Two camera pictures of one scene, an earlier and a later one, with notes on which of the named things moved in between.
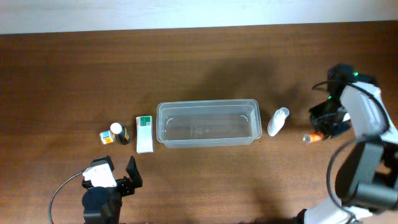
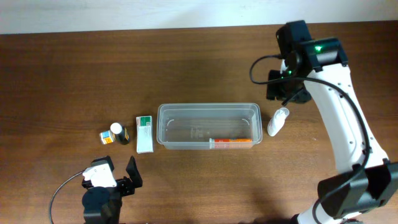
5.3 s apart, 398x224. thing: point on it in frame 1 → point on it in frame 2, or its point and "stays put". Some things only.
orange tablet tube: (313, 137) → (230, 143)
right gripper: (331, 130) → (273, 90)
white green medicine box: (144, 134) stays put
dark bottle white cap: (120, 132) stays put
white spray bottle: (277, 121) stays put
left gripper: (129, 187) stays put
